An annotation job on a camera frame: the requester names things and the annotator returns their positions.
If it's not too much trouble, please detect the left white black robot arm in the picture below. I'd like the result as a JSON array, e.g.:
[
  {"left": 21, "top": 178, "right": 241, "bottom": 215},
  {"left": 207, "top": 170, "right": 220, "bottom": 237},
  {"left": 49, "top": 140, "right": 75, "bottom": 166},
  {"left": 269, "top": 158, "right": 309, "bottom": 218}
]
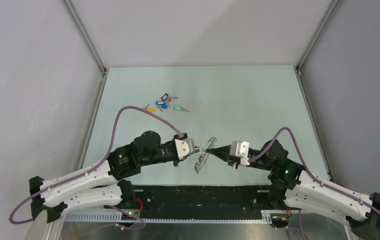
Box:
[{"left": 29, "top": 131, "right": 200, "bottom": 223}]

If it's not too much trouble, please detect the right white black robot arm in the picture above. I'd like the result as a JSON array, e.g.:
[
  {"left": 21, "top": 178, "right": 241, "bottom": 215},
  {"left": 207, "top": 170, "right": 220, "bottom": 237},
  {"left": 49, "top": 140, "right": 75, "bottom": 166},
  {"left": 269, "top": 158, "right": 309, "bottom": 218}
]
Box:
[{"left": 206, "top": 140, "right": 380, "bottom": 240}]

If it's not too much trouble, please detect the green tagged key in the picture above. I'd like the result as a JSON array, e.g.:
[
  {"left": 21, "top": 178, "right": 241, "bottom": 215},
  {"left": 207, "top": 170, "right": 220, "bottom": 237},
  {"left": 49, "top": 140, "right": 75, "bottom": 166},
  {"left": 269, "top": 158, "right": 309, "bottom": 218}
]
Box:
[{"left": 173, "top": 105, "right": 190, "bottom": 113}]

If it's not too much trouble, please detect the yellow tagged key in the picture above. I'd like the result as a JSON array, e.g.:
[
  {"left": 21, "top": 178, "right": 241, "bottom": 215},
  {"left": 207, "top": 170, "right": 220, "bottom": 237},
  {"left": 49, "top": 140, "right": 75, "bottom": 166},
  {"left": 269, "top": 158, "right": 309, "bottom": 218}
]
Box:
[{"left": 143, "top": 104, "right": 156, "bottom": 113}]

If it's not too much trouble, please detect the blue tagged key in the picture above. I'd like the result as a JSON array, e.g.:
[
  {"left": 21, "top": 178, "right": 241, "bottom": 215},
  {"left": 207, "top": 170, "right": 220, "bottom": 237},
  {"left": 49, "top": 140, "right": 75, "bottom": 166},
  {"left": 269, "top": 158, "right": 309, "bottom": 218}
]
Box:
[
  {"left": 155, "top": 100, "right": 166, "bottom": 106},
  {"left": 156, "top": 104, "right": 168, "bottom": 112}
]

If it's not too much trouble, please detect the black tagged key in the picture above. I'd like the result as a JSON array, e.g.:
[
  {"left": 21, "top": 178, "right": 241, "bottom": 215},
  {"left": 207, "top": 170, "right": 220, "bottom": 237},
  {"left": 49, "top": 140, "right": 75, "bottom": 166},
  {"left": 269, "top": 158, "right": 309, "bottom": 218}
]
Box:
[{"left": 160, "top": 93, "right": 178, "bottom": 101}]

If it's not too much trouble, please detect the right controller board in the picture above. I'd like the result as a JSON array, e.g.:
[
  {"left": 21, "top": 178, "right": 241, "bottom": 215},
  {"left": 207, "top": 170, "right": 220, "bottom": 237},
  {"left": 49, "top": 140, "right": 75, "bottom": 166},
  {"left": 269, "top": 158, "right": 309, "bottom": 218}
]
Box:
[{"left": 271, "top": 215, "right": 291, "bottom": 229}]

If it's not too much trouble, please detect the controller board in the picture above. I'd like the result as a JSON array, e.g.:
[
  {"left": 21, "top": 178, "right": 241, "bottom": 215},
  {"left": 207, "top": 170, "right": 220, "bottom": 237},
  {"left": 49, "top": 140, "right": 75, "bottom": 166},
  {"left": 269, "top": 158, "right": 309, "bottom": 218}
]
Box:
[
  {"left": 121, "top": 212, "right": 139, "bottom": 222},
  {"left": 271, "top": 215, "right": 291, "bottom": 229}
]

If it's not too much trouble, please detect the left controller board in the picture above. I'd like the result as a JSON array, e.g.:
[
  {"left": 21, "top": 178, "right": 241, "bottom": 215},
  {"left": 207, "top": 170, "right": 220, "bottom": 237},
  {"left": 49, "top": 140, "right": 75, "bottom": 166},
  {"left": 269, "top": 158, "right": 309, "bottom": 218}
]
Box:
[{"left": 121, "top": 212, "right": 139, "bottom": 222}]

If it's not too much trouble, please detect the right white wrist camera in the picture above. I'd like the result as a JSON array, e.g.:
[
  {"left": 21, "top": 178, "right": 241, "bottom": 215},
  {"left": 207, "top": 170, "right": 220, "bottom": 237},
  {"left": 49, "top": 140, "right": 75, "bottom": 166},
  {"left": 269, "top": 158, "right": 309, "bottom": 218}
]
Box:
[{"left": 230, "top": 141, "right": 250, "bottom": 157}]

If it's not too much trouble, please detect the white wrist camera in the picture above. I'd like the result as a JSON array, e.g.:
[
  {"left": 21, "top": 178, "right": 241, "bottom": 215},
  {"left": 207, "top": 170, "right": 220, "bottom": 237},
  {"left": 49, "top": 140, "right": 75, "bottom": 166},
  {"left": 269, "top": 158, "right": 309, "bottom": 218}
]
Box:
[
  {"left": 230, "top": 141, "right": 250, "bottom": 157},
  {"left": 174, "top": 138, "right": 199, "bottom": 160}
]

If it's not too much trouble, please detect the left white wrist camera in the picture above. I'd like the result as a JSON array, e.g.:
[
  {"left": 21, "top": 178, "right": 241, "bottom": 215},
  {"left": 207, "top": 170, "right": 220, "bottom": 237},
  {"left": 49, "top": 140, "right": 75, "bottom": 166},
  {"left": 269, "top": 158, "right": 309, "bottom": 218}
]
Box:
[{"left": 174, "top": 138, "right": 199, "bottom": 160}]

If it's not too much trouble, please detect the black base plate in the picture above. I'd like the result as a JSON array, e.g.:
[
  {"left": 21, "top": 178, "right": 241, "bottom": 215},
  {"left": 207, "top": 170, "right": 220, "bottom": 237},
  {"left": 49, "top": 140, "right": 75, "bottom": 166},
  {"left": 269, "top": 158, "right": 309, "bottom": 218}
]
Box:
[{"left": 116, "top": 185, "right": 288, "bottom": 217}]

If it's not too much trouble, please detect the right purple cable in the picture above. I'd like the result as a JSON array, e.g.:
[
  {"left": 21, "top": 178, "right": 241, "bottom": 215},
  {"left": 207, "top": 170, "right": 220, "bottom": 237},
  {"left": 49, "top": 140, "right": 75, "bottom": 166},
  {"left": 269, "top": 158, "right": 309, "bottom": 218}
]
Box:
[{"left": 247, "top": 127, "right": 380, "bottom": 239}]

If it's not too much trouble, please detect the metal cable duct rail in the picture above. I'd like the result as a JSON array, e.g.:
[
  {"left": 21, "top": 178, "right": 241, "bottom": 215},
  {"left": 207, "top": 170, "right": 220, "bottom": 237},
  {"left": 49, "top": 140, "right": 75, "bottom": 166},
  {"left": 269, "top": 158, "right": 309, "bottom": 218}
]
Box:
[{"left": 64, "top": 211, "right": 271, "bottom": 224}]

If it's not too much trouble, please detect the left aluminium frame post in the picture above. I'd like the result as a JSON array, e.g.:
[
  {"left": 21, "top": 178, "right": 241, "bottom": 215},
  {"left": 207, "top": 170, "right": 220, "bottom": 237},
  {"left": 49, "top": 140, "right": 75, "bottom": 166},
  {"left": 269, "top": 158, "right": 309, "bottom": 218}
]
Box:
[{"left": 60, "top": 0, "right": 107, "bottom": 76}]

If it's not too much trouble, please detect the aluminium frame post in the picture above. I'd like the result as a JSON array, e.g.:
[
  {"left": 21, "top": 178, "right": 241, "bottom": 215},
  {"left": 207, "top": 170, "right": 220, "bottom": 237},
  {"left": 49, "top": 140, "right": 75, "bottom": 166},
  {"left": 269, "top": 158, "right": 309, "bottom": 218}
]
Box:
[
  {"left": 60, "top": 0, "right": 107, "bottom": 76},
  {"left": 295, "top": 0, "right": 342, "bottom": 76}
]

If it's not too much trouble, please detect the right aluminium frame post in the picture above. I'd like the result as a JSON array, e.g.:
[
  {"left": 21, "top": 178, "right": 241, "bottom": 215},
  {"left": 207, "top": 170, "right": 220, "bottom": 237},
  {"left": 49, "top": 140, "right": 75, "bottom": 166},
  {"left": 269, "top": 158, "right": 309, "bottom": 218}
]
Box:
[{"left": 295, "top": 0, "right": 342, "bottom": 76}]

